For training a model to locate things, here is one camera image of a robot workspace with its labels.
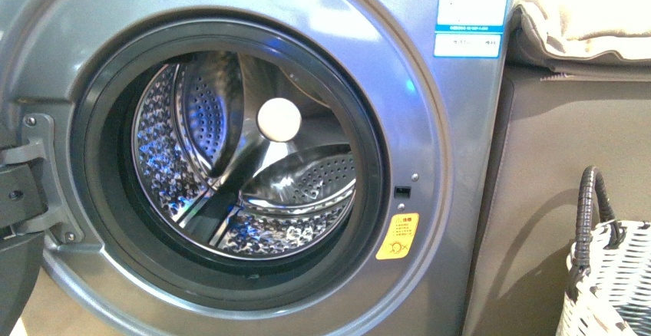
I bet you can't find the grey front-load washing machine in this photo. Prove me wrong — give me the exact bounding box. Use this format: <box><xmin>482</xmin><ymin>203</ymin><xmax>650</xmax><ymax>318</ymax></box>
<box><xmin>1</xmin><ymin>0</ymin><xmax>505</xmax><ymax>335</ymax></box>

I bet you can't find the washing machine door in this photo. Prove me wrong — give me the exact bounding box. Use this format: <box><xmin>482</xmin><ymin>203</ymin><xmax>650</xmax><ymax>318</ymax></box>
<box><xmin>1</xmin><ymin>163</ymin><xmax>46</xmax><ymax>335</ymax></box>

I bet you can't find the yellow warning sticker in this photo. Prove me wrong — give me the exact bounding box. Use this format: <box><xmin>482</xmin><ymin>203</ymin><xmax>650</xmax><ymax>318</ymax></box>
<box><xmin>375</xmin><ymin>212</ymin><xmax>420</xmax><ymax>260</ymax></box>

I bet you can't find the blue white energy label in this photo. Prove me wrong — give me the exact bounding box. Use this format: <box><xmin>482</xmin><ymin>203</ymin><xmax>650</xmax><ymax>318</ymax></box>
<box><xmin>434</xmin><ymin>0</ymin><xmax>510</xmax><ymax>59</ymax></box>

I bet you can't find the beige folded cloth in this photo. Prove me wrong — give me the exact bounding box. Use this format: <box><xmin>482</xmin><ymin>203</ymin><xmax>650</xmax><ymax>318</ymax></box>
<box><xmin>507</xmin><ymin>0</ymin><xmax>650</xmax><ymax>81</ymax></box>

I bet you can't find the woven black white laundry basket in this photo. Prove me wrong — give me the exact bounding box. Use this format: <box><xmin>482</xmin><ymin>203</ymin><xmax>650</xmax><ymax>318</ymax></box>
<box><xmin>556</xmin><ymin>166</ymin><xmax>650</xmax><ymax>335</ymax></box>

